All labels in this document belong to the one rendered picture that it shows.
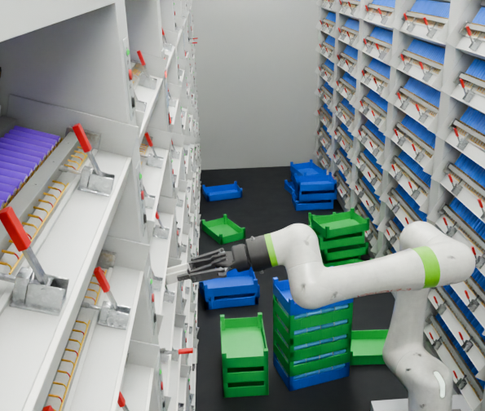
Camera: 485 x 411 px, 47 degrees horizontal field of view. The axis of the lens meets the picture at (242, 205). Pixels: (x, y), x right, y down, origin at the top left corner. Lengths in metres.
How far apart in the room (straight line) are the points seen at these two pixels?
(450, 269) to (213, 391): 1.40
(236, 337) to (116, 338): 1.94
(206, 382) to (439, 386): 1.24
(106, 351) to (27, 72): 0.41
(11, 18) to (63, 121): 0.49
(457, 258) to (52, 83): 1.17
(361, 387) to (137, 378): 1.80
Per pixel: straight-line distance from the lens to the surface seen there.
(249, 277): 3.35
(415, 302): 1.87
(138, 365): 1.07
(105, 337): 0.80
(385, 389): 2.74
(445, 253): 1.65
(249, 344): 2.67
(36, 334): 0.48
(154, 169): 1.44
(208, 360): 2.86
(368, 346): 2.97
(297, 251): 1.50
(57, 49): 0.87
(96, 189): 0.73
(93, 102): 0.88
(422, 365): 1.87
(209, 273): 1.52
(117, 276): 0.94
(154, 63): 1.56
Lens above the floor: 1.75
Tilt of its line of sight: 23 degrees down
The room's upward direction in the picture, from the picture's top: 2 degrees counter-clockwise
